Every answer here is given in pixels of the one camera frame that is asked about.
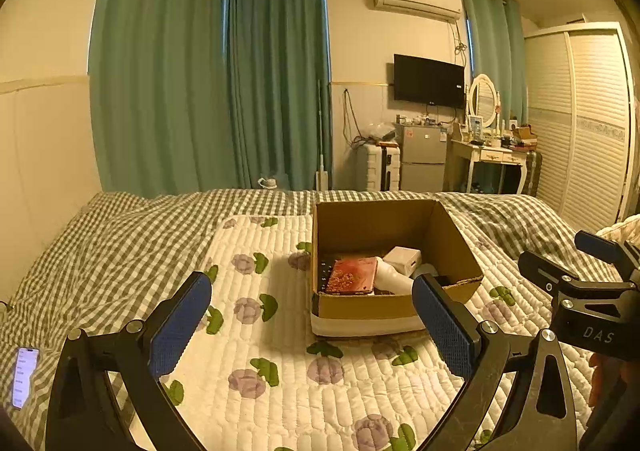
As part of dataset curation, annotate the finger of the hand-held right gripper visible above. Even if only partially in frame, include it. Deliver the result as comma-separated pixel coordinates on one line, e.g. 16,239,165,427
517,251,583,304
574,230,640,284

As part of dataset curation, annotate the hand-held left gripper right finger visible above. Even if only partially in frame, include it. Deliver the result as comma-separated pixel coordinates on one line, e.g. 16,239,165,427
411,275,581,451

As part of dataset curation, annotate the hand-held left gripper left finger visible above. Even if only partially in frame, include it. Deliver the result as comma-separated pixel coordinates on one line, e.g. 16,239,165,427
45,272,213,451

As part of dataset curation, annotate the white bottle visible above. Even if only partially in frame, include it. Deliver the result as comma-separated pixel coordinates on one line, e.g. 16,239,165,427
372,258,416,296

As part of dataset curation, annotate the white power adapter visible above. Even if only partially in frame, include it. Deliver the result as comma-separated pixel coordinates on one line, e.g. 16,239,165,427
382,246,423,277

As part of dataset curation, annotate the red patterned box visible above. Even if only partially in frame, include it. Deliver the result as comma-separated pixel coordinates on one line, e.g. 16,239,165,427
327,257,382,296

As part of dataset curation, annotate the person's right hand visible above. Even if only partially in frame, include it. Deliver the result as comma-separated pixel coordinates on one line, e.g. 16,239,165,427
587,352,640,409

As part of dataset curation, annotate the cream padded jacket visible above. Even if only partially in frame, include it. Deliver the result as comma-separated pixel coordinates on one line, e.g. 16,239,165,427
595,212,640,257

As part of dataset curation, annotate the white louvered wardrobe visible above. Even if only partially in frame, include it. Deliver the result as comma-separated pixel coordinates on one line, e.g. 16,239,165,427
522,21,638,232

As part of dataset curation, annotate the white floral quilt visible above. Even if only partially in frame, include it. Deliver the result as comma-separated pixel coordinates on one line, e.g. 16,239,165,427
107,215,596,451

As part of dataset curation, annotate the white dressing table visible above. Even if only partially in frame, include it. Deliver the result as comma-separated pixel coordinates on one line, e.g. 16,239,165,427
442,136,531,196

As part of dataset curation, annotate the smartphone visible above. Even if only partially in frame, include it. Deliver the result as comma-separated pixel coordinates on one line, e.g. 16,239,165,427
11,346,40,411

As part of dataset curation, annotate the small silver fridge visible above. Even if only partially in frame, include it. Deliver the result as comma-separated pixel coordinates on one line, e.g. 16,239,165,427
395,122,448,192

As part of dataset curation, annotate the white suitcase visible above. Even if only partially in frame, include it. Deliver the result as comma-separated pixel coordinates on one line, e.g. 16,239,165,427
362,143,402,192

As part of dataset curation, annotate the white oval vanity mirror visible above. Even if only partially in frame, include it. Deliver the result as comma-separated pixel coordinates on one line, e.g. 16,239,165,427
467,73,501,129

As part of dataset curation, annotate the white mop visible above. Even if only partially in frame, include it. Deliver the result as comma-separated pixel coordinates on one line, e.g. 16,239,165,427
315,78,331,190

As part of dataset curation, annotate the clear plastic bag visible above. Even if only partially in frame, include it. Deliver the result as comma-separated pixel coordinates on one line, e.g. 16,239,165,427
365,123,399,145

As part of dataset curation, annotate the black television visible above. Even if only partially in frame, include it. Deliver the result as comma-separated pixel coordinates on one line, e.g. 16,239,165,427
393,53,466,109

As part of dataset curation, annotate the green curtain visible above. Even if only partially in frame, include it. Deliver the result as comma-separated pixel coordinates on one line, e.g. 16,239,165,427
460,0,528,126
227,0,333,192
89,0,231,196

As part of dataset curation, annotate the black cable bundle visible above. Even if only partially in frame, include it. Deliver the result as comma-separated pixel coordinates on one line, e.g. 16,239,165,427
342,90,372,149

